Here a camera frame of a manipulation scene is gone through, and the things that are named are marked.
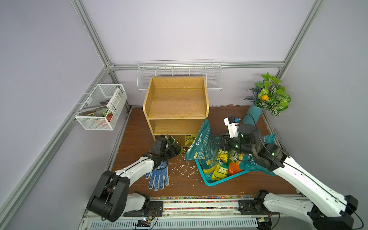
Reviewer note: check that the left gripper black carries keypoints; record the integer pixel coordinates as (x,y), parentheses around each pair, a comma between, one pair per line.
(173,150)

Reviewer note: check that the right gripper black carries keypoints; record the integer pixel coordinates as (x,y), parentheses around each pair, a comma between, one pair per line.
(224,139)

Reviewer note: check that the yellow green packet shelf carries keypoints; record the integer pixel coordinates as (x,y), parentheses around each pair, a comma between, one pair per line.
(223,156)

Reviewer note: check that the dark green yellow fertilizer bag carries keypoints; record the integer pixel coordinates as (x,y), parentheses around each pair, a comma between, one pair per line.
(204,149)

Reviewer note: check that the teal orange soil bag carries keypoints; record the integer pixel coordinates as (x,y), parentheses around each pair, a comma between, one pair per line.
(256,164)

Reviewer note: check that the yellow flower packet shelf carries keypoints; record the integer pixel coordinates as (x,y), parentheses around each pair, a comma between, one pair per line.
(220,172)

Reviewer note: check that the teal plastic basket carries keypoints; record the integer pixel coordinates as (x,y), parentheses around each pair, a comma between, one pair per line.
(207,177)

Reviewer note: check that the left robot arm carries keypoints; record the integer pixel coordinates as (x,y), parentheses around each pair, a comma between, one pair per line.
(111,198)

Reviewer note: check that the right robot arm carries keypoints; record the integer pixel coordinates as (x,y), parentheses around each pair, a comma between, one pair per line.
(325,209)

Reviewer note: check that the wooden three-tier shelf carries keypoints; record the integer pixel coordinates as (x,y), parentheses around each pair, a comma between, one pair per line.
(176,106)

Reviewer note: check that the blue dotted work glove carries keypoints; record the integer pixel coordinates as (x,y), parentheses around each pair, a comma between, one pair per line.
(158,178)

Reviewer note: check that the teal vase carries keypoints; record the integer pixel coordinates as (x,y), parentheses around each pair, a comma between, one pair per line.
(252,116)

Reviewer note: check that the artificial green plant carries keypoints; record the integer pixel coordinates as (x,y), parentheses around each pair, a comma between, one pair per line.
(270,94)

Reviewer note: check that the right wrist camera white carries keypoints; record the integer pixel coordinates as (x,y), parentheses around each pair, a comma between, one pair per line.
(232,124)

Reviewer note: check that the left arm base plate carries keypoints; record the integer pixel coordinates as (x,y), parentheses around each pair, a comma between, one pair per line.
(150,209)

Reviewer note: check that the aluminium rail frame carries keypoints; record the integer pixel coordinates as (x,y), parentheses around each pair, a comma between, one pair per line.
(197,213)

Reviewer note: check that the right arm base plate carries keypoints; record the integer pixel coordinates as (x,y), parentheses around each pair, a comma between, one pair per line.
(252,207)

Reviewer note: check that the white wire rack back wall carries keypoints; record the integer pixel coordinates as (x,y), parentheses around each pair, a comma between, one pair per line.
(211,69)

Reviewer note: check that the white wire basket left wall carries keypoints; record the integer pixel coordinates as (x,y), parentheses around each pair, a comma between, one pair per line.
(102,108)

